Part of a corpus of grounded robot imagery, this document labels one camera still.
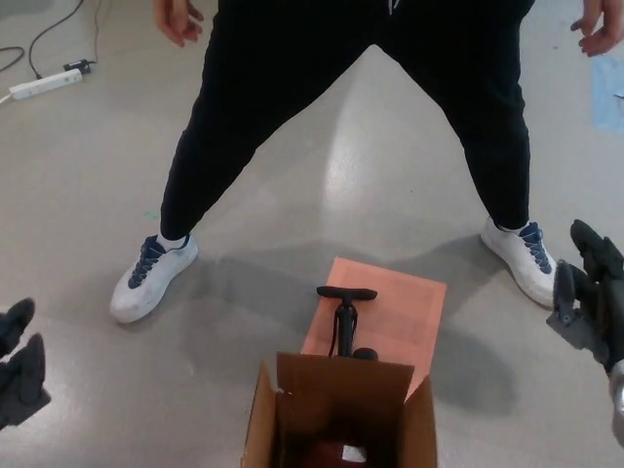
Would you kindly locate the person's right hand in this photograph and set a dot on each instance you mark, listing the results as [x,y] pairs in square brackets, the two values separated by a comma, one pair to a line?
[178,19]

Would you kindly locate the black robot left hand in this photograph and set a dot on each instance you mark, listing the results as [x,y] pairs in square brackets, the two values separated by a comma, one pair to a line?
[22,375]

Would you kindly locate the person's left hand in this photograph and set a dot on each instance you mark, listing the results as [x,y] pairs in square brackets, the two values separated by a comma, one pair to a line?
[602,34]

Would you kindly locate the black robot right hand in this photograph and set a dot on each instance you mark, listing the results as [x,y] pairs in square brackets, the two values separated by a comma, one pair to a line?
[599,302]

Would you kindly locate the brown Franklin football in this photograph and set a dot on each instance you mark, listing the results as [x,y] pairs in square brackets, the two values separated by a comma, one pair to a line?
[336,451]

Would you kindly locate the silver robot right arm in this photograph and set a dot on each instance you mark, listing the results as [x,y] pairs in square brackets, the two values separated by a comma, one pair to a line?
[619,404]

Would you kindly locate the blue tape patch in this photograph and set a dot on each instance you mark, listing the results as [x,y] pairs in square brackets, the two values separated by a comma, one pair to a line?
[609,97]

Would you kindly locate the white left sneaker, navy laces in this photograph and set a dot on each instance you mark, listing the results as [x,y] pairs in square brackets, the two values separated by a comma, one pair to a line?
[521,258]

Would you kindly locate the white sneaker, navy laces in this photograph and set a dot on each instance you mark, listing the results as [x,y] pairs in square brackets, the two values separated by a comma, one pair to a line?
[151,278]
[521,258]

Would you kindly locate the black power adapter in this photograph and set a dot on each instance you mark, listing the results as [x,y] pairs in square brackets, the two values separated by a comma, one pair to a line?
[78,66]

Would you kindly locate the white left sock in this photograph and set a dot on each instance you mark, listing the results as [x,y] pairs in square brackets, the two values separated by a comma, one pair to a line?
[509,226]

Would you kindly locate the white sock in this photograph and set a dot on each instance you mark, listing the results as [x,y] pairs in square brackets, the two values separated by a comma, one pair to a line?
[509,226]
[173,243]

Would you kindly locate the black jogger pants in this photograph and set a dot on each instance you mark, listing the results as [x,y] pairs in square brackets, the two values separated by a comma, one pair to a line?
[292,49]

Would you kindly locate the white power strip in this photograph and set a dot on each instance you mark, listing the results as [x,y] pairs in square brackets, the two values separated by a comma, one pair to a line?
[46,84]

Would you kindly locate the white right sneaker, navy laces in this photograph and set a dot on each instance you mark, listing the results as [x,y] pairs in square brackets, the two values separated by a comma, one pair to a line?
[151,278]

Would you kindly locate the orange paper sheet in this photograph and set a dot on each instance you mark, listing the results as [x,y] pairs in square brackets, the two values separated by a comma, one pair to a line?
[409,317]

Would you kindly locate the white right sock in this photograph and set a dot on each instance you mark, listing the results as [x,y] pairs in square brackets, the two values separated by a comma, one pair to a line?
[173,243]

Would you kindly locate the black hand air pump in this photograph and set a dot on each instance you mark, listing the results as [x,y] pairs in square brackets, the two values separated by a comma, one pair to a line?
[345,326]

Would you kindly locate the open brown cardboard box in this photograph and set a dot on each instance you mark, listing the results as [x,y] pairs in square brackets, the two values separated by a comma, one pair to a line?
[341,385]

